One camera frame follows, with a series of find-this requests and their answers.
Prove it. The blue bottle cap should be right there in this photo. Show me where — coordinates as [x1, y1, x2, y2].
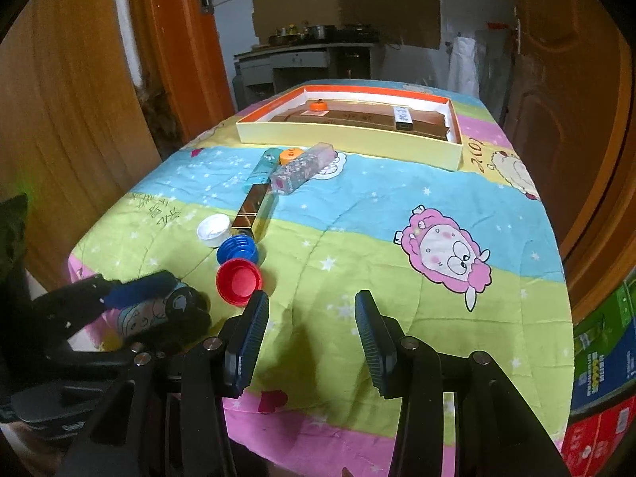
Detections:
[216, 235, 260, 266]

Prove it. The black bottle cap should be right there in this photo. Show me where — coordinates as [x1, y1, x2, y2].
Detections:
[165, 290, 210, 330]

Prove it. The cardboard sheet on wall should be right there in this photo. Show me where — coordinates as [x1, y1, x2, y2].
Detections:
[252, 0, 442, 50]

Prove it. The colourful cartoon printed blanket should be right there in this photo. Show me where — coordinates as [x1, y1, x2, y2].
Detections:
[67, 78, 573, 477]

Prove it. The brown wooden door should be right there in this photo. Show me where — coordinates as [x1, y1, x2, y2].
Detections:
[0, 0, 166, 290]

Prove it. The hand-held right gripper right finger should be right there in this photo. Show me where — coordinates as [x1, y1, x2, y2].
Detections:
[354, 289, 572, 477]

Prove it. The orange door frame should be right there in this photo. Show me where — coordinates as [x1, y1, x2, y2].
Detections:
[125, 0, 237, 146]

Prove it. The shallow yellow orange cardboard box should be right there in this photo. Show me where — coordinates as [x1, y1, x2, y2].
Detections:
[235, 84, 466, 173]

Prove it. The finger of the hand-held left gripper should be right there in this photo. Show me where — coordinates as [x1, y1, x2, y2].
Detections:
[31, 270, 176, 339]
[50, 308, 213, 365]

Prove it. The green cardboard carton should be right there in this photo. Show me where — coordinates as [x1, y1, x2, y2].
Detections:
[570, 267, 636, 414]

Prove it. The teal tube package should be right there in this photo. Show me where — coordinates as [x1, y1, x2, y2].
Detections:
[243, 147, 282, 191]

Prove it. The kitchen counter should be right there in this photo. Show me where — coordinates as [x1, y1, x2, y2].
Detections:
[233, 41, 379, 106]

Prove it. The red bottle cap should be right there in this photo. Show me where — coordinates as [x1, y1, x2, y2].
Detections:
[215, 258, 264, 306]

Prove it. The metal cooking pot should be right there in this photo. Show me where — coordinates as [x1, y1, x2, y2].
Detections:
[305, 23, 337, 42]

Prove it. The red cardboard carton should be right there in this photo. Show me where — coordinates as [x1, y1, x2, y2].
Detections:
[561, 401, 636, 477]

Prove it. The gold rectangular box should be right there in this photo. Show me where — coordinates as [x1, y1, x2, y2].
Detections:
[229, 183, 277, 240]

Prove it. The white bottle cap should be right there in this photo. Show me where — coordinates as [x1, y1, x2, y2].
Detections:
[196, 213, 232, 248]

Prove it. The flat brown box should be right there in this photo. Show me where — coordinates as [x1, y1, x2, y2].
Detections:
[268, 100, 451, 141]

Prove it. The carved orange wooden door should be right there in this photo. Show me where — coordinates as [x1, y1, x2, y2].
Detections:
[497, 0, 636, 311]

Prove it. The white plastic bag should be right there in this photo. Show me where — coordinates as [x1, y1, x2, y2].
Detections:
[446, 35, 481, 99]

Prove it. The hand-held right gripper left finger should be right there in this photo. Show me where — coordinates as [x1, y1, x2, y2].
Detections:
[60, 289, 271, 477]

